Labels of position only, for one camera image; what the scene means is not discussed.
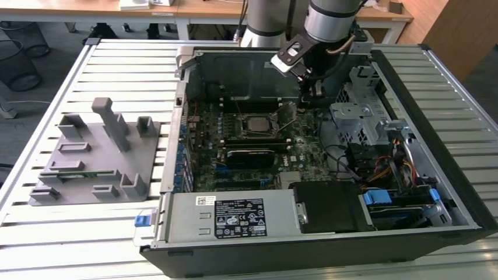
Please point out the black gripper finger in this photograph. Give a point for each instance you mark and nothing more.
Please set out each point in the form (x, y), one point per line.
(304, 90)

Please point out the silver CPU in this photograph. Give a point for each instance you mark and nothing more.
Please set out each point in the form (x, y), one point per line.
(257, 124)

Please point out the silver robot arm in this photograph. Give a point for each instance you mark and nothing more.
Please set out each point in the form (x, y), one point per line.
(329, 17)

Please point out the CPU socket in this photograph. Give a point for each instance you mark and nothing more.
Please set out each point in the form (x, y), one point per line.
(252, 134)

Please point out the silver drive cage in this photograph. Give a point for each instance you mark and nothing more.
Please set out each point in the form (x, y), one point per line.
(349, 113)

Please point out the black RAM slot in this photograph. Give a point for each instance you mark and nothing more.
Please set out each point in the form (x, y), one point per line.
(256, 147)
(256, 141)
(251, 108)
(251, 102)

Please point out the green motherboard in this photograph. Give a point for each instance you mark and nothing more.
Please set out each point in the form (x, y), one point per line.
(311, 146)

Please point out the wooden desk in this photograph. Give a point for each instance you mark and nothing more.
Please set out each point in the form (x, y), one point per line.
(57, 11)
(388, 17)

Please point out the small cardboard box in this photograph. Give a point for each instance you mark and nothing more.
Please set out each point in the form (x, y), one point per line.
(395, 7)

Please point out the black graphics card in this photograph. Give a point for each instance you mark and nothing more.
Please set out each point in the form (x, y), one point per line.
(248, 159)

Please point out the silver heat sink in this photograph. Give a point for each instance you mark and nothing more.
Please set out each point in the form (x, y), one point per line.
(291, 178)

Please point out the wooden cabinet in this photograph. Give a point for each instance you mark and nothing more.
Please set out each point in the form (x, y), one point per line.
(459, 29)

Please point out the black expansion slot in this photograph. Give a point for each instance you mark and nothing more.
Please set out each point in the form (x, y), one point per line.
(236, 184)

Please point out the black plastic shroud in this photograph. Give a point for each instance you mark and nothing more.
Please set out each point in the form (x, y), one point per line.
(329, 207)

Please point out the hard disk in blue carrier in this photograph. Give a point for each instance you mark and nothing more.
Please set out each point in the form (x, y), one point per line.
(376, 198)

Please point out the small blue clip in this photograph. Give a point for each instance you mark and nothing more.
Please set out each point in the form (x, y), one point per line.
(434, 196)

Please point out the silver power supply unit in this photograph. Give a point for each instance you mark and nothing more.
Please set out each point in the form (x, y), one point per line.
(187, 216)

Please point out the white box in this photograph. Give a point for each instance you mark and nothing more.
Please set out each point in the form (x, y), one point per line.
(133, 5)

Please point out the black PC case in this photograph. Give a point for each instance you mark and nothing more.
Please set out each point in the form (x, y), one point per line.
(311, 259)

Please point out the grey parts rack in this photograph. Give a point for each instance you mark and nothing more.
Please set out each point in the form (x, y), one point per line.
(100, 163)

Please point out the blue case latch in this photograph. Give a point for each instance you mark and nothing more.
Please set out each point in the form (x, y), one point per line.
(141, 221)

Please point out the green RAM stick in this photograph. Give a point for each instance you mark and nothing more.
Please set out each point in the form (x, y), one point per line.
(86, 175)

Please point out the large black mesh wastebasket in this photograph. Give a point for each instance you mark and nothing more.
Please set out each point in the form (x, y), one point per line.
(18, 70)

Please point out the grey desk foot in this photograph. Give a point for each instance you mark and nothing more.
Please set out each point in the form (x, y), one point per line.
(8, 112)

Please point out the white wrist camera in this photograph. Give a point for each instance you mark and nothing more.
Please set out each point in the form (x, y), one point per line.
(281, 64)

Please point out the grey case hinge bracket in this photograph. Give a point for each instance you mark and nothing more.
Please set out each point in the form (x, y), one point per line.
(184, 55)

